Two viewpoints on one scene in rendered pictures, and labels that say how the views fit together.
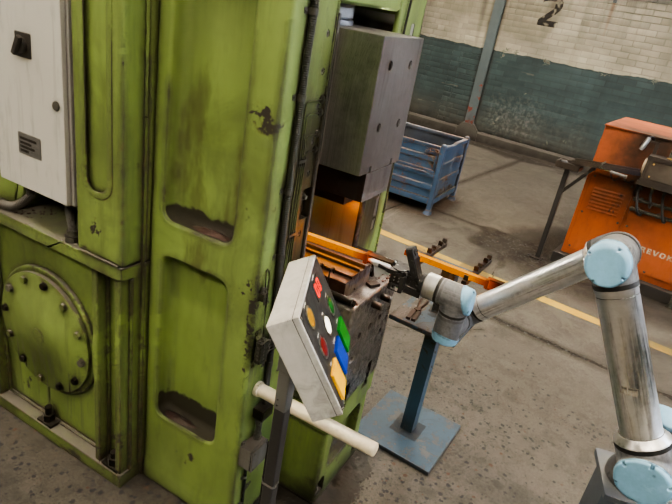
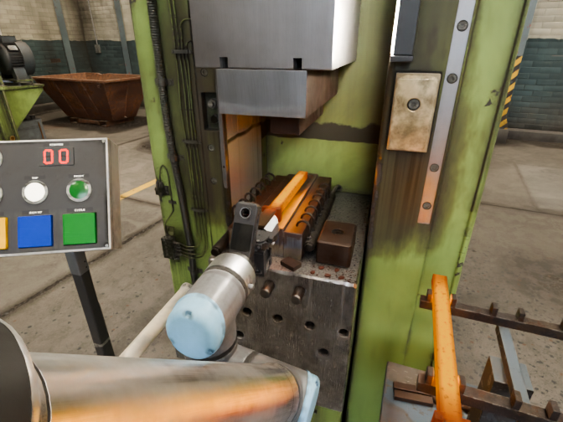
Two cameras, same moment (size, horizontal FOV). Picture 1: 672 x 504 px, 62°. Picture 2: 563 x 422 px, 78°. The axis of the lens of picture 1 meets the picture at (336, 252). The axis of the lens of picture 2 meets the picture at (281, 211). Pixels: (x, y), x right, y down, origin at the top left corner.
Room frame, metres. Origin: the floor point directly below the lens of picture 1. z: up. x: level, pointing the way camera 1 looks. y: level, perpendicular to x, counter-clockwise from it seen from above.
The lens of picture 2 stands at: (1.70, -0.87, 1.41)
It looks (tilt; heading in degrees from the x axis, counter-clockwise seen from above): 26 degrees down; 82
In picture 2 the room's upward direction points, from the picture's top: straight up
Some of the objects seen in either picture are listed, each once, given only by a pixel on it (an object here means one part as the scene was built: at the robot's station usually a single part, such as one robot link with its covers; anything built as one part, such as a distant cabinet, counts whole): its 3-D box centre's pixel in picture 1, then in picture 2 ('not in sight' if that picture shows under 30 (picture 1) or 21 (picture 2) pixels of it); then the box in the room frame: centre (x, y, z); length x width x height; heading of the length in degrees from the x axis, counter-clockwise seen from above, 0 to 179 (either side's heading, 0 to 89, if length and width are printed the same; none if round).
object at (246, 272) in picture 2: (431, 286); (231, 278); (1.68, -0.33, 1.02); 0.10 x 0.05 x 0.09; 155
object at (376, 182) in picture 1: (322, 165); (287, 83); (1.85, 0.10, 1.32); 0.42 x 0.20 x 0.10; 65
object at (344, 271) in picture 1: (307, 259); (286, 207); (1.85, 0.10, 0.96); 0.42 x 0.20 x 0.09; 65
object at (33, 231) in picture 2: (339, 355); (36, 231); (1.22, -0.06, 1.01); 0.07 x 0.05 x 0.07; 0
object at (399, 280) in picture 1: (407, 279); (247, 257); (1.72, -0.26, 1.02); 0.12 x 0.08 x 0.09; 65
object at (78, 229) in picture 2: (342, 334); (80, 229); (1.32, -0.06, 1.01); 0.07 x 0.05 x 0.07; 0
